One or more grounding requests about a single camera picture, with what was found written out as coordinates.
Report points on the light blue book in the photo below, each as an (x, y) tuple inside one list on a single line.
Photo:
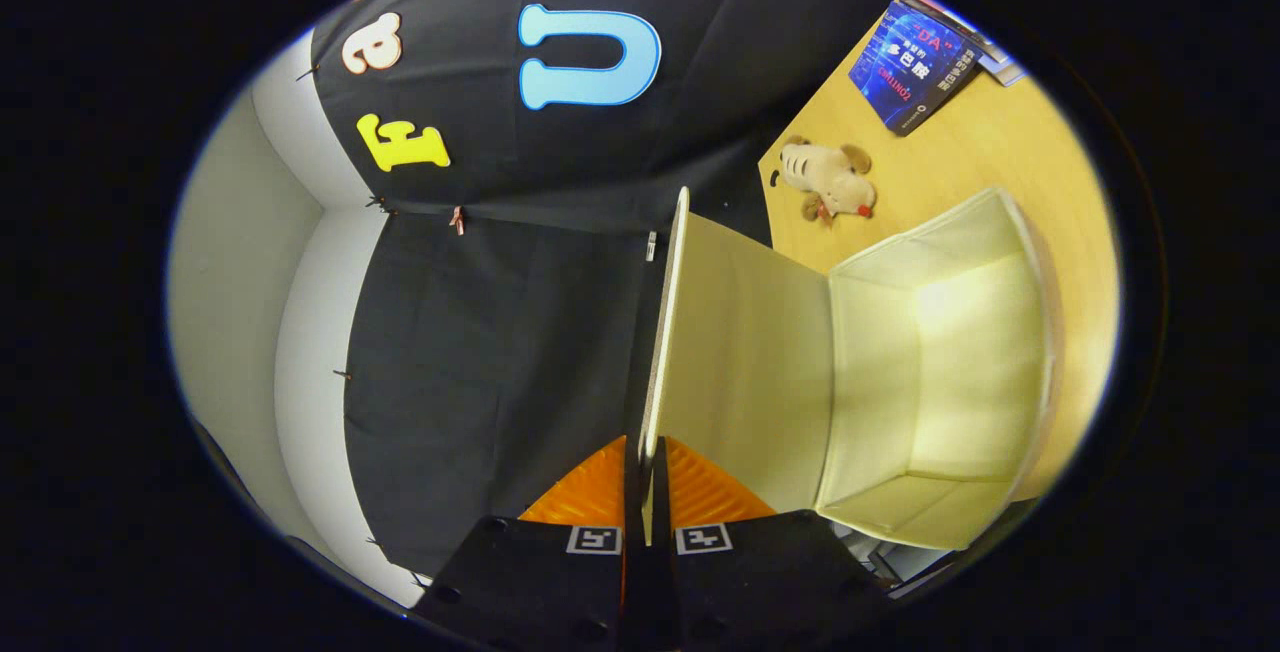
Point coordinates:
[(1008, 70)]

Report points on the beige fabric storage box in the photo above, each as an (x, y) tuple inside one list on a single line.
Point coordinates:
[(940, 352)]

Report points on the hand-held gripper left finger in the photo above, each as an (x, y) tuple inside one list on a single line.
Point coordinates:
[(540, 572)]

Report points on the small red clip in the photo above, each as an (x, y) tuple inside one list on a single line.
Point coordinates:
[(457, 220)]

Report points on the black backdrop cloth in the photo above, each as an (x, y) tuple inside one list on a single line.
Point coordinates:
[(500, 332)]

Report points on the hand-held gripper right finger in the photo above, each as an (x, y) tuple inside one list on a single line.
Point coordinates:
[(760, 572)]

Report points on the tan plush dog toy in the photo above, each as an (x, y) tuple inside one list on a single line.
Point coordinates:
[(835, 182)]

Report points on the dark blue book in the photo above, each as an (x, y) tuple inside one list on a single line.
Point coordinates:
[(915, 67)]

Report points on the small silver clip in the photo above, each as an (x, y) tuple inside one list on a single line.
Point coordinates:
[(650, 246)]

